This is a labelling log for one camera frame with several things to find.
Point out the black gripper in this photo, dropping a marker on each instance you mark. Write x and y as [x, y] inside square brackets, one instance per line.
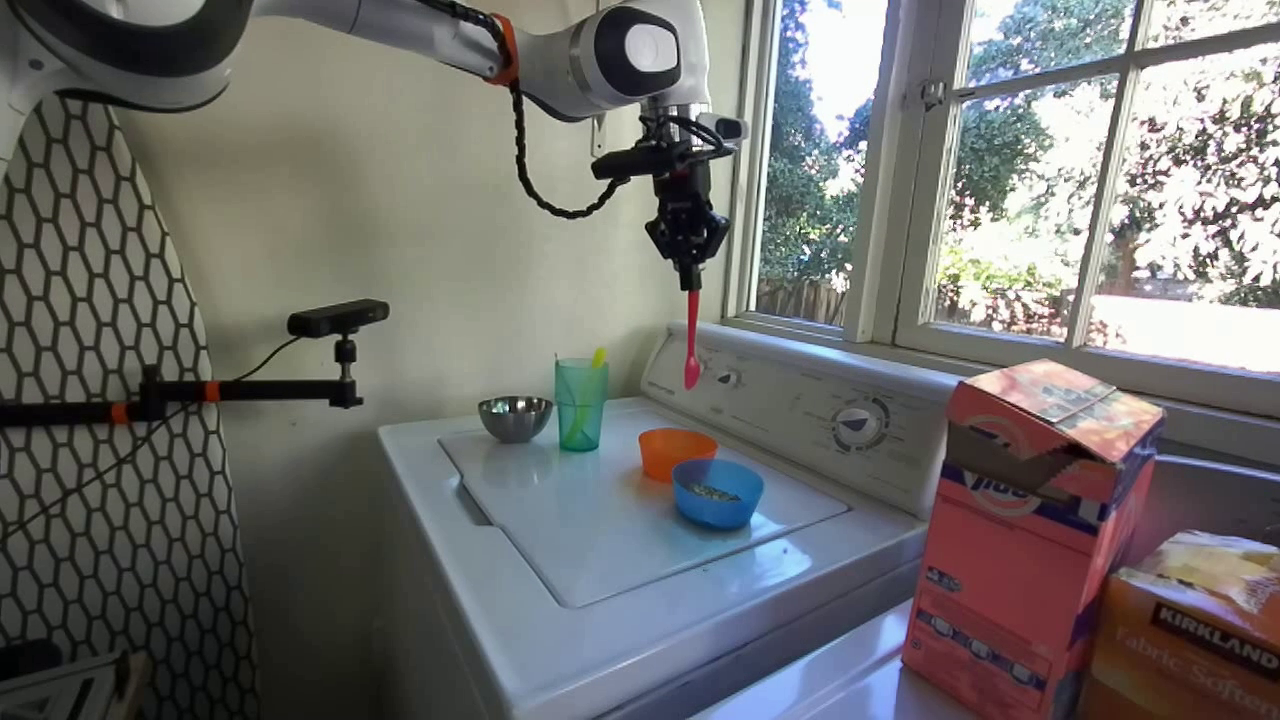
[687, 214]

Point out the pink plastic spoon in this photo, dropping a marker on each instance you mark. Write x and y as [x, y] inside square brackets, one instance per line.
[692, 343]

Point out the blue plastic bowl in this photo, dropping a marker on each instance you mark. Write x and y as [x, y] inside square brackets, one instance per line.
[720, 514]

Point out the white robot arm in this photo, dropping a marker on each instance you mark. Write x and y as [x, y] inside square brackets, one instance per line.
[586, 54]

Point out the yellow plastic spoon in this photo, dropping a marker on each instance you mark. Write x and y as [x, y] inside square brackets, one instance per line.
[601, 363]

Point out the orange plastic bowl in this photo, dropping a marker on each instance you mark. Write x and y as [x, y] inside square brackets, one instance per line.
[674, 452]

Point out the stainless steel bowl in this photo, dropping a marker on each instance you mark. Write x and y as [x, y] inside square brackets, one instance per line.
[512, 422]

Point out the teal translucent plastic cup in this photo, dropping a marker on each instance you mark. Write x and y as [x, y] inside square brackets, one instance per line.
[582, 405]

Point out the oat flakes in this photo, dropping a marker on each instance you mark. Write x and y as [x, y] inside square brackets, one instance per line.
[716, 489]

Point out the white washing machine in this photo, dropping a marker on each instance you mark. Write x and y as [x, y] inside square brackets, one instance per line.
[601, 573]

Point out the white dryer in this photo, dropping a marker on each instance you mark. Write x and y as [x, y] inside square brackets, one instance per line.
[827, 683]

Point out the pink cardboard box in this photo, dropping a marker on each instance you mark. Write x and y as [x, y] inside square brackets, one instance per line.
[1025, 563]

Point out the hexagon pattern ironing board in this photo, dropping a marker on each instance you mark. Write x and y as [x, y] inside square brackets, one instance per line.
[107, 465]

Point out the Kirkland cardboard box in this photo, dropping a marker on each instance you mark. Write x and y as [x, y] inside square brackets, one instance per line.
[1185, 640]

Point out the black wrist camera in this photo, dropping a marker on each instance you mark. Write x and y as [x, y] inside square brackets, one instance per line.
[666, 148]

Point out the white window frame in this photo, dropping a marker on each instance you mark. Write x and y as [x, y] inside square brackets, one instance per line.
[905, 175]

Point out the black external camera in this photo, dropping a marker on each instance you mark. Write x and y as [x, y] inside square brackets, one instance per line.
[336, 317]

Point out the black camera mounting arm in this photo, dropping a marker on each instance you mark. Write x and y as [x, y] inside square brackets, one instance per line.
[242, 389]

